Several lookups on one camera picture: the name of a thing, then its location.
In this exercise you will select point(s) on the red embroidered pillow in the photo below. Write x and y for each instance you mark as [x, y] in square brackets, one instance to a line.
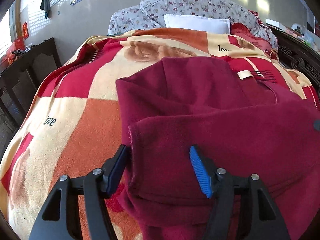
[265, 40]

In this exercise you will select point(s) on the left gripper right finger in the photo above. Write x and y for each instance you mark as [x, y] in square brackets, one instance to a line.
[259, 217]

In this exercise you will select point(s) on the teal cloth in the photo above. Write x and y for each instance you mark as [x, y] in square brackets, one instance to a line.
[117, 34]

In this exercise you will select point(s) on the dark hanging cloth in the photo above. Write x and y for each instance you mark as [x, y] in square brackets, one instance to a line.
[45, 6]

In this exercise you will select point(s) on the dark wooden side table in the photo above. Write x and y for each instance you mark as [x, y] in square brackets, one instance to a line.
[24, 64]

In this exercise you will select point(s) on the red wall decoration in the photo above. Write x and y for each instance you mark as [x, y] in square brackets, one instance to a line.
[25, 31]

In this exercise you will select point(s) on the red orange patterned blanket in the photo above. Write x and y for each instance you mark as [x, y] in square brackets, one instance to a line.
[74, 122]

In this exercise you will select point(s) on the maroon fleece garment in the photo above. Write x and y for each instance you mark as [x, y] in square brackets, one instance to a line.
[243, 125]

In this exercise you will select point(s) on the white pillow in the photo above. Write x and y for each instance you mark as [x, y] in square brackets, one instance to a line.
[198, 23]

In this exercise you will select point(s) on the floral quilt bundle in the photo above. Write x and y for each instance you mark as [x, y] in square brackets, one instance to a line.
[149, 14]

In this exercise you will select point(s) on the dark carved wooden headboard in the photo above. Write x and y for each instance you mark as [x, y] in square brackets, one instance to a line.
[295, 54]

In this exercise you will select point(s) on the red gift box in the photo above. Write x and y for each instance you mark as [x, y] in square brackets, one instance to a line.
[16, 45]

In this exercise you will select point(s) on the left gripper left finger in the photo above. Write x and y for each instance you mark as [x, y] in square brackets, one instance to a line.
[59, 217]

